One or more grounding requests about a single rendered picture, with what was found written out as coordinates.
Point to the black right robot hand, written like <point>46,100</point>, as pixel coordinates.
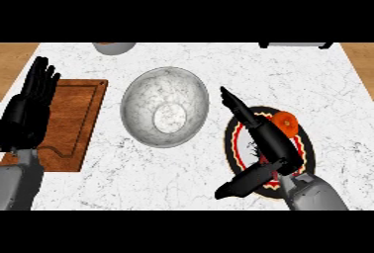
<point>272,141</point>

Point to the pale appliance with black feet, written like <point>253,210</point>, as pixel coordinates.
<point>294,44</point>

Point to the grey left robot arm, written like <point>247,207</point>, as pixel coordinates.
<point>18,179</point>

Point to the brown wooden cutting board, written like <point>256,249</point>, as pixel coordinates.
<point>72,125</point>

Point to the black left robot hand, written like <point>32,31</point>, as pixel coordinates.
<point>27,112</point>

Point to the grey marbled bowl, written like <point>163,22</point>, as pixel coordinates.
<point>164,107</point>

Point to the black red patterned plate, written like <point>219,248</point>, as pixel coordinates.
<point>304,148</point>

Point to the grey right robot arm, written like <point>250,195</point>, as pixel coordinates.
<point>310,191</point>

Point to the orange pear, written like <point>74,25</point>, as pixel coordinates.
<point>285,122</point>

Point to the small grey bowl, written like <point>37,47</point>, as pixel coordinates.
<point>114,47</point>

